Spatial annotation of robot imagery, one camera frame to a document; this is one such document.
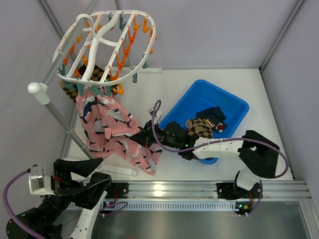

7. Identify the navy blue sock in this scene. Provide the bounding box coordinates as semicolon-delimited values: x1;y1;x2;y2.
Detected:
196;107;227;133

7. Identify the beige argyle sock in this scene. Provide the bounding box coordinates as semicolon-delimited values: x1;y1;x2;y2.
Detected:
78;65;117;91

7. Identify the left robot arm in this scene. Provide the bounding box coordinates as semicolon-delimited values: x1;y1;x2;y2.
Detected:
2;158;112;239

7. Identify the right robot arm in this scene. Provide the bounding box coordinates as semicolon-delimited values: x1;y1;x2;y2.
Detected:
130;121;279;200

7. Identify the white round clip hanger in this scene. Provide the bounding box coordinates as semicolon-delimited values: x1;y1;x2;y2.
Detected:
53;10;157;87

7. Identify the pink patterned cloth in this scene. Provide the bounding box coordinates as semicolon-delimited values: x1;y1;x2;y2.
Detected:
75;90;162;175

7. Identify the grey metal hanging rod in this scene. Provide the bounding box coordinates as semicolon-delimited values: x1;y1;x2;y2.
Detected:
38;0;85;86

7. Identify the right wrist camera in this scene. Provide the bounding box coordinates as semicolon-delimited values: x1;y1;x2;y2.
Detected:
148;108;163;123

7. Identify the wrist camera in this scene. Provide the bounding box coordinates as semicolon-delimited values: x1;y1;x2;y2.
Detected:
148;108;163;123
28;165;54;195

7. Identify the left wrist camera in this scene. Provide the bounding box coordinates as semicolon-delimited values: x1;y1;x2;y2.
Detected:
28;165;54;195

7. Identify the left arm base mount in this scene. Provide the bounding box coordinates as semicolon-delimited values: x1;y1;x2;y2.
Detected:
108;182;129;199

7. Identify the white slotted cable duct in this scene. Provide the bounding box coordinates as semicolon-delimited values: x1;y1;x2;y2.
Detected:
67;200;240;212

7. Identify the white rack stand post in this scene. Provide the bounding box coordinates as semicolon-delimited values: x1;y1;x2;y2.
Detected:
27;82;94;159

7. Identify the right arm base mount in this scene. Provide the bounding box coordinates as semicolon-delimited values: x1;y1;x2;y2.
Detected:
216;182;261;200

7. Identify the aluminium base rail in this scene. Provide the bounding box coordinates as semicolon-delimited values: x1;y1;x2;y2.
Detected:
123;181;312;201

